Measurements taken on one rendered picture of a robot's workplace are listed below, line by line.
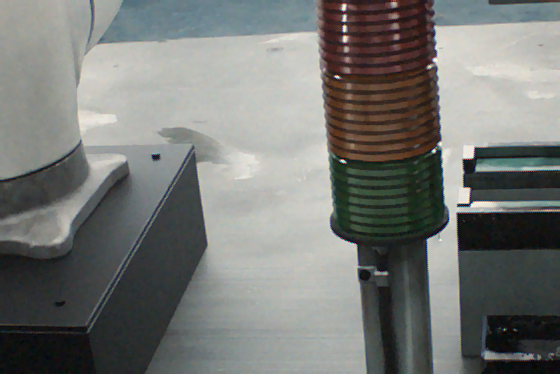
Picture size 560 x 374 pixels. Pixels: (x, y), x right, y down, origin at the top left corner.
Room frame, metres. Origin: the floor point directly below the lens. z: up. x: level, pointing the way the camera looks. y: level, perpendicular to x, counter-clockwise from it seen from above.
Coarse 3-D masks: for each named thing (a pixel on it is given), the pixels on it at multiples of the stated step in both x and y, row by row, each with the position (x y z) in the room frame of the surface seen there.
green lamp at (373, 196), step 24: (336, 168) 0.53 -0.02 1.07; (360, 168) 0.52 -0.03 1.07; (384, 168) 0.52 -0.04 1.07; (408, 168) 0.52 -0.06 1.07; (432, 168) 0.53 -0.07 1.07; (336, 192) 0.53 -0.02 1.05; (360, 192) 0.52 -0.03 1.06; (384, 192) 0.52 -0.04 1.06; (408, 192) 0.52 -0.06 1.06; (432, 192) 0.52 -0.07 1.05; (336, 216) 0.54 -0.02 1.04; (360, 216) 0.52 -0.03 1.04; (384, 216) 0.52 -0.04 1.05; (408, 216) 0.52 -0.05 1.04; (432, 216) 0.52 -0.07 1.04
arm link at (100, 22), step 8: (96, 0) 1.01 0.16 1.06; (104, 0) 1.03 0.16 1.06; (112, 0) 1.06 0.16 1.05; (120, 0) 1.10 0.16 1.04; (96, 8) 1.01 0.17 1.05; (104, 8) 1.03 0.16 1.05; (112, 8) 1.06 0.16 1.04; (96, 16) 1.01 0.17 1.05; (104, 16) 1.03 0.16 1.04; (112, 16) 1.07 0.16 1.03; (96, 24) 1.01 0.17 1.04; (104, 24) 1.04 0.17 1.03; (96, 32) 1.02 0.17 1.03; (104, 32) 1.07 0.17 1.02; (88, 40) 1.00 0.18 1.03; (96, 40) 1.04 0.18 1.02; (88, 48) 1.02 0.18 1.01
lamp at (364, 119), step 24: (408, 72) 0.52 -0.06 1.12; (432, 72) 0.53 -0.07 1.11; (336, 96) 0.53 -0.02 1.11; (360, 96) 0.52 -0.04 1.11; (384, 96) 0.51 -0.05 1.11; (408, 96) 0.52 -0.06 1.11; (432, 96) 0.53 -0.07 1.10; (336, 120) 0.53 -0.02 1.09; (360, 120) 0.52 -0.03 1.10; (384, 120) 0.51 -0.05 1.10; (408, 120) 0.52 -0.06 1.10; (432, 120) 0.53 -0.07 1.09; (336, 144) 0.53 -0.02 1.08; (360, 144) 0.52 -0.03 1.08; (384, 144) 0.52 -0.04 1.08; (408, 144) 0.52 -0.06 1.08; (432, 144) 0.53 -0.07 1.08
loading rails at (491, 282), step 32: (480, 160) 0.88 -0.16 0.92; (512, 160) 0.88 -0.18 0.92; (544, 160) 0.87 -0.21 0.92; (480, 192) 0.86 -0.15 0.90; (512, 192) 0.85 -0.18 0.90; (544, 192) 0.85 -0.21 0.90; (480, 224) 0.76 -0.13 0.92; (512, 224) 0.75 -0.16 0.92; (544, 224) 0.75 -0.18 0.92; (480, 256) 0.76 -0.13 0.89; (512, 256) 0.75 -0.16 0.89; (544, 256) 0.75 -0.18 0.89; (480, 288) 0.76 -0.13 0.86; (512, 288) 0.75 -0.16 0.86; (544, 288) 0.75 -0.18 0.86; (480, 320) 0.76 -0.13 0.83; (480, 352) 0.76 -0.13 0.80
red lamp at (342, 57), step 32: (320, 0) 0.53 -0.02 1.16; (352, 0) 0.52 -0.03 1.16; (384, 0) 0.52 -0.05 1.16; (416, 0) 0.52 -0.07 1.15; (320, 32) 0.54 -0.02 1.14; (352, 32) 0.52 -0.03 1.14; (384, 32) 0.51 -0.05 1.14; (416, 32) 0.52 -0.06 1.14; (320, 64) 0.54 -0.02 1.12; (352, 64) 0.52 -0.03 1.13; (384, 64) 0.51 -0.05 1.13; (416, 64) 0.52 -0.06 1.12
